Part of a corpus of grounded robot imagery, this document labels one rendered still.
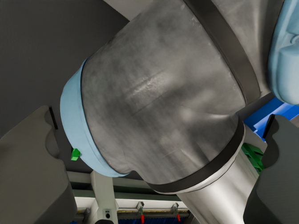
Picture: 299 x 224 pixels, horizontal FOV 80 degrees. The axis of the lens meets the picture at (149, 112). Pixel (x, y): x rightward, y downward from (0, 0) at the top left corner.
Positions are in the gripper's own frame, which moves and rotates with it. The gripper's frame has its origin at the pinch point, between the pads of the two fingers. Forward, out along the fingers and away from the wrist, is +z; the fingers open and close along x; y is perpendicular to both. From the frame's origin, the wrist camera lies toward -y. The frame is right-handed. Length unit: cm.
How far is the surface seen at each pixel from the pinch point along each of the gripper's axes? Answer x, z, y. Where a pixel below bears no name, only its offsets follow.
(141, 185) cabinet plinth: -6, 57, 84
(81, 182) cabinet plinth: -32, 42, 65
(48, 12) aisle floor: -25.5, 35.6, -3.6
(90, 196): -26, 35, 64
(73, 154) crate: -29, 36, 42
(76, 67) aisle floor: -23.1, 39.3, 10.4
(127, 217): -11, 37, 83
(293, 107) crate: 76, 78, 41
